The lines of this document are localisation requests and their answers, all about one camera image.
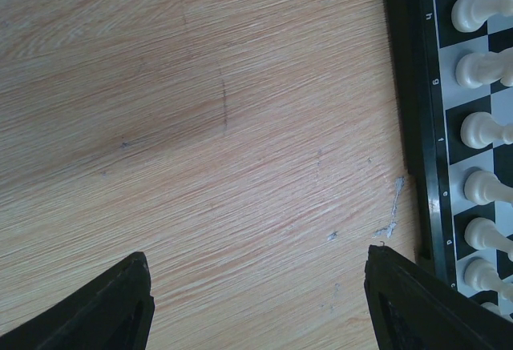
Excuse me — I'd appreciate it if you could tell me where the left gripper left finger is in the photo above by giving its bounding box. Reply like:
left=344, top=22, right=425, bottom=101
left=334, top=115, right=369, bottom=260
left=1, top=251, right=155, bottom=349

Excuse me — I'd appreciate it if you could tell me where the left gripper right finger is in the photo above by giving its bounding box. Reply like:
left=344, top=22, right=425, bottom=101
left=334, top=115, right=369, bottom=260
left=364, top=245, right=512, bottom=349

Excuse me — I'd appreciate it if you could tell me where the black chess board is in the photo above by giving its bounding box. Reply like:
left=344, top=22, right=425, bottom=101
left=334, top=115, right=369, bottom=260
left=385, top=0, right=512, bottom=317

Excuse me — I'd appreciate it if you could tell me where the white bishop c file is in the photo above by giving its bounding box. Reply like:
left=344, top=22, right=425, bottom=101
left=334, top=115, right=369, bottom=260
left=463, top=258, right=512, bottom=301

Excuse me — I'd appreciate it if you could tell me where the white queen d file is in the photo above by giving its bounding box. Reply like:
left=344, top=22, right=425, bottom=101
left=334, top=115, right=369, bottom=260
left=464, top=217, right=512, bottom=260

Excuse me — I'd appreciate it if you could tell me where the white king e file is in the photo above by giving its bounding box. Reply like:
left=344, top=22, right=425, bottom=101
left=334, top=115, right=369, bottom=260
left=464, top=171, right=512, bottom=205

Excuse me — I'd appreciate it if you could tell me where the white bishop f file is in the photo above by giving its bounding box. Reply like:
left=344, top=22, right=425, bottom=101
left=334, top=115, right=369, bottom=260
left=460, top=112, right=512, bottom=149

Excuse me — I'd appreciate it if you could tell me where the white knight g file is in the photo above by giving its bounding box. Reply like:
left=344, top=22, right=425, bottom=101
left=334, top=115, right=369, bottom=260
left=455, top=47, right=512, bottom=89

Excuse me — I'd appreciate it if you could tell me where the white rook h file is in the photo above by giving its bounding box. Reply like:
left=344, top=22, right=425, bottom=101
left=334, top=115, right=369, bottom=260
left=451, top=0, right=512, bottom=33

